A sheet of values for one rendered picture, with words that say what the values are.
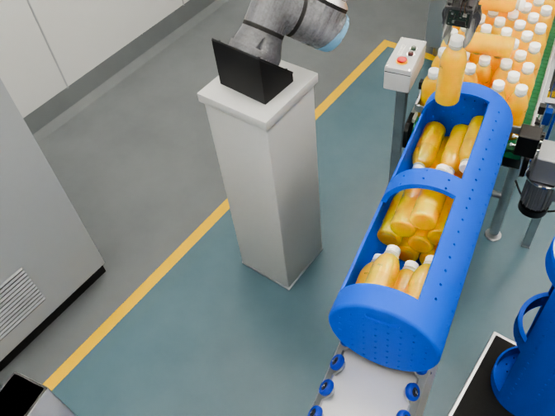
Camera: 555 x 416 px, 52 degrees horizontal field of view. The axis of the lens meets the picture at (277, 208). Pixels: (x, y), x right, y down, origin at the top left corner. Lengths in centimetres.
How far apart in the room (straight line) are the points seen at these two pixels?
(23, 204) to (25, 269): 32
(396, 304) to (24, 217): 168
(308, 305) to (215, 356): 49
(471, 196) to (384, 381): 55
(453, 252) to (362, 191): 175
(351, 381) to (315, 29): 116
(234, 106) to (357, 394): 106
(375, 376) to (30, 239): 162
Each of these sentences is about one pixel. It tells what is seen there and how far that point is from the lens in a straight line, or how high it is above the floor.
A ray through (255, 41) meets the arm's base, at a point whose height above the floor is 130.
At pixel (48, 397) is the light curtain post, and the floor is 169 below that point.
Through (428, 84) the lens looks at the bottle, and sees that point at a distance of 215.
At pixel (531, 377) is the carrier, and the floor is 48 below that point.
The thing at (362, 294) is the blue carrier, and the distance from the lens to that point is 136.
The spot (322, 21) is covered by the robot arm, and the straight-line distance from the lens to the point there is 204.
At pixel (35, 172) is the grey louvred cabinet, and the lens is 248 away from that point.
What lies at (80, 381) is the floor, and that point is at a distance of 283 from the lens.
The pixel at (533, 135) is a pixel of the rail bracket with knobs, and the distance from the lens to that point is 211.
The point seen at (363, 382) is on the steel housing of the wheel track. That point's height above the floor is 93.
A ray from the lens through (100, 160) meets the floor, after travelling 368.
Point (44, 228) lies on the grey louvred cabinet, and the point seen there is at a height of 56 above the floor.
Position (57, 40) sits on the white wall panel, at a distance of 397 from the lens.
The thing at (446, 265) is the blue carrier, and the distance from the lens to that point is 145.
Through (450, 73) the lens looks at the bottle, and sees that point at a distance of 171.
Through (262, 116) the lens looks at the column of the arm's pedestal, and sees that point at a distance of 198.
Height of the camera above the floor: 238
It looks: 50 degrees down
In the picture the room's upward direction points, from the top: 8 degrees counter-clockwise
